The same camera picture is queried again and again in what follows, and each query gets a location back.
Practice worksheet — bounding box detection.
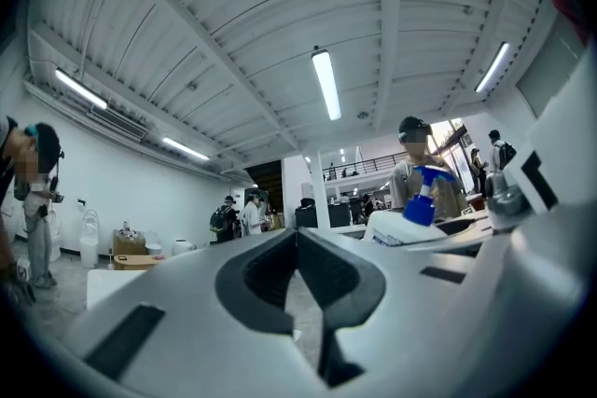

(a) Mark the white bottle with blue cap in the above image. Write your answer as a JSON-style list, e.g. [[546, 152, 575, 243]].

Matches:
[[362, 165, 462, 248]]

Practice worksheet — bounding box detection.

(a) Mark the wooden bench table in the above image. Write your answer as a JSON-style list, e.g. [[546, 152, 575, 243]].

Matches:
[[113, 253, 163, 271]]

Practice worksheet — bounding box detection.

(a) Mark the long ceiling light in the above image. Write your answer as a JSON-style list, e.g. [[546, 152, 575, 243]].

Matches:
[[54, 68, 108, 111], [161, 136, 211, 162], [474, 41, 512, 93], [311, 50, 343, 121]]

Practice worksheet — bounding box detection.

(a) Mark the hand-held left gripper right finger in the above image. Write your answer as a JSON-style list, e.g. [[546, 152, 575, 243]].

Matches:
[[298, 227, 589, 398]]

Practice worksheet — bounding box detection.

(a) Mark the white water jug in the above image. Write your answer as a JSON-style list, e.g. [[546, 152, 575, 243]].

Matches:
[[77, 208, 102, 270]]

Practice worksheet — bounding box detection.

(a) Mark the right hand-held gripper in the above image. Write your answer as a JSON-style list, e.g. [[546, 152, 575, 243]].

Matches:
[[408, 41, 597, 258]]

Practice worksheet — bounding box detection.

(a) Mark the white bathtub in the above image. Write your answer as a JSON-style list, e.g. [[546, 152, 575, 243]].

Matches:
[[87, 268, 148, 311]]

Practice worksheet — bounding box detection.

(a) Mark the white wall air conditioner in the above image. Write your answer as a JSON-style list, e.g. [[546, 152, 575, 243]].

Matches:
[[87, 103, 148, 142]]

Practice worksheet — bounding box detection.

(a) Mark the black mezzanine railing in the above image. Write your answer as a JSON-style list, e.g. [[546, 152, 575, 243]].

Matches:
[[325, 151, 398, 177]]

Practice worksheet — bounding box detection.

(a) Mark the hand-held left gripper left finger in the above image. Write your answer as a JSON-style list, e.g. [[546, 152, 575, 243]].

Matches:
[[55, 227, 323, 398]]

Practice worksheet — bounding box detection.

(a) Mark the brown cardboard carton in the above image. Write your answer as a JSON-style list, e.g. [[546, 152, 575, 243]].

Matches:
[[112, 227, 148, 255]]

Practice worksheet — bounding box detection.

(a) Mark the white table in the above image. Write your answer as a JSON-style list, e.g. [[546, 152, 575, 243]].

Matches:
[[326, 223, 369, 235]]

